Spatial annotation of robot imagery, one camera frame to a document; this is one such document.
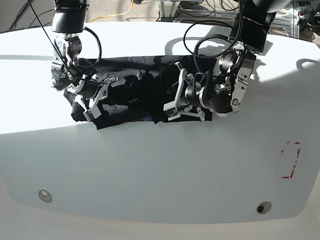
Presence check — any yellow cable on floor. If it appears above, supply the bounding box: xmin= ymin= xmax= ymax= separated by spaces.
xmin=89 ymin=0 xmax=133 ymax=23

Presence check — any left table grommet hole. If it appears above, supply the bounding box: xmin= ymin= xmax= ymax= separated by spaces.
xmin=38 ymin=189 xmax=53 ymax=203

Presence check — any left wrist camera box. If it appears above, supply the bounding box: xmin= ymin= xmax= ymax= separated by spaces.
xmin=163 ymin=101 xmax=183 ymax=121

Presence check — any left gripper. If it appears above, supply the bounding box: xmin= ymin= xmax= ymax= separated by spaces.
xmin=173 ymin=61 xmax=205 ymax=122

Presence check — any right table grommet hole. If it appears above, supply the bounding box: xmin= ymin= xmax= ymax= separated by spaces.
xmin=256 ymin=201 xmax=272 ymax=215

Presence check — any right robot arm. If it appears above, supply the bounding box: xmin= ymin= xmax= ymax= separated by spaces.
xmin=51 ymin=0 xmax=117 ymax=121

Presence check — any red tape rectangle marking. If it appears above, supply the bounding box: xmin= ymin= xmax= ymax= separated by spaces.
xmin=278 ymin=141 xmax=301 ymax=179

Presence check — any black printed t-shirt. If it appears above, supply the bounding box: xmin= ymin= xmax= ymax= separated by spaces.
xmin=62 ymin=54 xmax=220 ymax=131

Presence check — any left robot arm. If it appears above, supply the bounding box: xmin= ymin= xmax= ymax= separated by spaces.
xmin=163 ymin=0 xmax=288 ymax=121

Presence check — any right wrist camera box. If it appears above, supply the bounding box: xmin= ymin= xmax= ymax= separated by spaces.
xmin=83 ymin=106 xmax=102 ymax=122

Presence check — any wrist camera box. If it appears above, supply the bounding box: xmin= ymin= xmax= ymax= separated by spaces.
xmin=163 ymin=101 xmax=183 ymax=121
xmin=83 ymin=106 xmax=102 ymax=122

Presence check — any table grommet hole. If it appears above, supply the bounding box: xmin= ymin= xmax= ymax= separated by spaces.
xmin=256 ymin=201 xmax=272 ymax=215
xmin=38 ymin=189 xmax=53 ymax=203

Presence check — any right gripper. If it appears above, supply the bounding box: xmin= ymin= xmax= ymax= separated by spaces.
xmin=66 ymin=77 xmax=118 ymax=111

